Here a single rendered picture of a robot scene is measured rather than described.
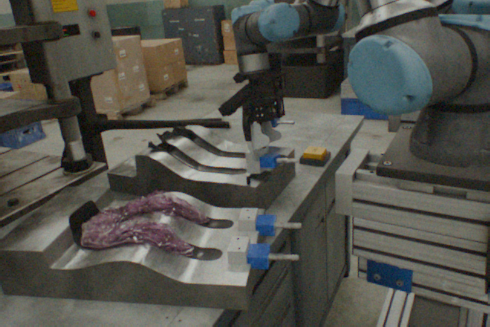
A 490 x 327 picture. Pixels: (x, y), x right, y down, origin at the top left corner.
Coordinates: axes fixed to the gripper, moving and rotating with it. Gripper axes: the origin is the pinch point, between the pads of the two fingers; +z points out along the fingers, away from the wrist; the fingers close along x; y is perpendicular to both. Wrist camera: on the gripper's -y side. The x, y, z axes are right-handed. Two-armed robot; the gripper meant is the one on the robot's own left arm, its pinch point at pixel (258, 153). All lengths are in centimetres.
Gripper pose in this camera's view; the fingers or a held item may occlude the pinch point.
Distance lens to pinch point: 102.0
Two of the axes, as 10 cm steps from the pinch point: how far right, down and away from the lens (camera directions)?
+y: 8.7, -0.5, -4.9
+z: 1.4, 9.8, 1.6
